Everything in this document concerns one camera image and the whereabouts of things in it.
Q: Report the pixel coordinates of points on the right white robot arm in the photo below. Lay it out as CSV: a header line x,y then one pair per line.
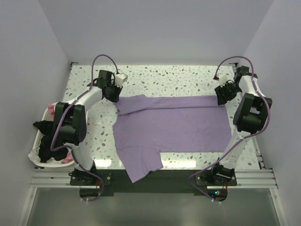
x,y
249,119

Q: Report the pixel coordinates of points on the black garment in basket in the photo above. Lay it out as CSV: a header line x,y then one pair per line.
x,y
46,128

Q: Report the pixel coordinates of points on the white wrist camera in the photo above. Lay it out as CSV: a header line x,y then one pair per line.
x,y
222,79
120,79

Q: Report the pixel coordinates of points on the pink garment in basket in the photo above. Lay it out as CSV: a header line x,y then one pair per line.
x,y
51,109

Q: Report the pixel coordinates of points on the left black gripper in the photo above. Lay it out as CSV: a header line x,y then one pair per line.
x,y
115,99

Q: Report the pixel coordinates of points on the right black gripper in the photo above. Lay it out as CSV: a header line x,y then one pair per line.
x,y
222,97

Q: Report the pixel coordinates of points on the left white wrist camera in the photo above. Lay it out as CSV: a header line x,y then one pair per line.
x,y
120,79

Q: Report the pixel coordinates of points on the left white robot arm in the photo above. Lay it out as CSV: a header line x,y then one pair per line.
x,y
92,95

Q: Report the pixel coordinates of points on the purple t shirt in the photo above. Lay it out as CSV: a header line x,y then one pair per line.
x,y
148,126

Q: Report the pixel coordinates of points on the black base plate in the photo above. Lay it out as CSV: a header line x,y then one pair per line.
x,y
110,182

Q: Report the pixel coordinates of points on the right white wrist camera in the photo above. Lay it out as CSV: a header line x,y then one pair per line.
x,y
222,79

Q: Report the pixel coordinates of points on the white laundry basket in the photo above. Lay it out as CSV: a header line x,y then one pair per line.
x,y
64,127

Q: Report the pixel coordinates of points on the aluminium rail frame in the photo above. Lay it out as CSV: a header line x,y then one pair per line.
x,y
157,81

